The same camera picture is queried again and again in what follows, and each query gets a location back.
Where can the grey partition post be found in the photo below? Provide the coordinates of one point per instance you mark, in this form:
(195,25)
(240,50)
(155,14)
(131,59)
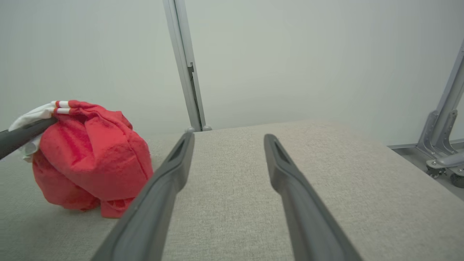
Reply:
(186,72)

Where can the grey metal stand frame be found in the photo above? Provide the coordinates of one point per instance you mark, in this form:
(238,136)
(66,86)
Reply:
(440,134)

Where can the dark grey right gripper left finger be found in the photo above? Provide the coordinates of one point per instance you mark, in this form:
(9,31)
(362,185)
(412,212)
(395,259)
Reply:
(145,224)

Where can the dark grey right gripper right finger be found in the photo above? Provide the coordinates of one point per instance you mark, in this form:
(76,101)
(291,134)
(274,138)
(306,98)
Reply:
(311,232)

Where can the black caster wheel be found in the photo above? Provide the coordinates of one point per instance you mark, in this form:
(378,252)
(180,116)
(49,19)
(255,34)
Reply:
(458,180)

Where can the red basketball jersey number 23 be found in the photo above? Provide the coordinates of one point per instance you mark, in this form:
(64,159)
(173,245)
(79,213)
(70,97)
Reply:
(94,163)

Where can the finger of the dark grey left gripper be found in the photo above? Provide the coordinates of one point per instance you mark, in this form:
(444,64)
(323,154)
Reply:
(18,139)

